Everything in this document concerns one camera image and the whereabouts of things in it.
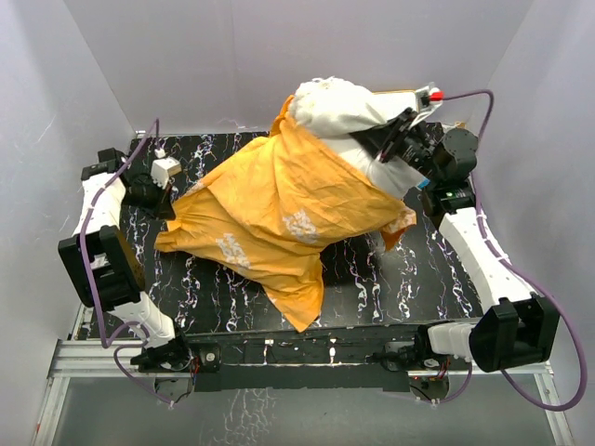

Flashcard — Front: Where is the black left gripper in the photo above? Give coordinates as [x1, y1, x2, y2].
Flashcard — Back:
[121, 177, 174, 222]

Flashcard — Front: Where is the small whiteboard with gold frame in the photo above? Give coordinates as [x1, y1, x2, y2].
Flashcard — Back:
[374, 90, 418, 114]

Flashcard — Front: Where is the white pillow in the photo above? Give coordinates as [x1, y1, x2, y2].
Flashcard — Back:
[288, 77, 424, 200]

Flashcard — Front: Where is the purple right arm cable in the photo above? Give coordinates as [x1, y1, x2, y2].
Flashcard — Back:
[431, 88, 589, 413]

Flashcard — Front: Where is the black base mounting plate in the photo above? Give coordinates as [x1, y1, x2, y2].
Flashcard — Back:
[139, 332, 470, 394]

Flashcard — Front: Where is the orange pillowcase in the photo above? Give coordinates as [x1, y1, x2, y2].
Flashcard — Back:
[154, 97, 417, 332]

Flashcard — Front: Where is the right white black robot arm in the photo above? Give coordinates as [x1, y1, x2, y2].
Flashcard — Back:
[352, 108, 560, 373]

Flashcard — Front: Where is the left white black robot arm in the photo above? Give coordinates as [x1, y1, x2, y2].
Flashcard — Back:
[58, 148, 192, 371]

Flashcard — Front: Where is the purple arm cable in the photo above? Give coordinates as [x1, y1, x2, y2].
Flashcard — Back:
[78, 118, 164, 349]
[431, 88, 589, 413]

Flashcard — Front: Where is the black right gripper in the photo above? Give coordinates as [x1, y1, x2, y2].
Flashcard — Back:
[351, 109, 443, 184]

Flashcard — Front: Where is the aluminium frame rail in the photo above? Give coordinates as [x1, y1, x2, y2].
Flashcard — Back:
[32, 125, 575, 446]

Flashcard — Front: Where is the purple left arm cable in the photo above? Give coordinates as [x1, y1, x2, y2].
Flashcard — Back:
[78, 118, 164, 349]

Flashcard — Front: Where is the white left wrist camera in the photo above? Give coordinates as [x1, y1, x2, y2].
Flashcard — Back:
[150, 157, 181, 189]

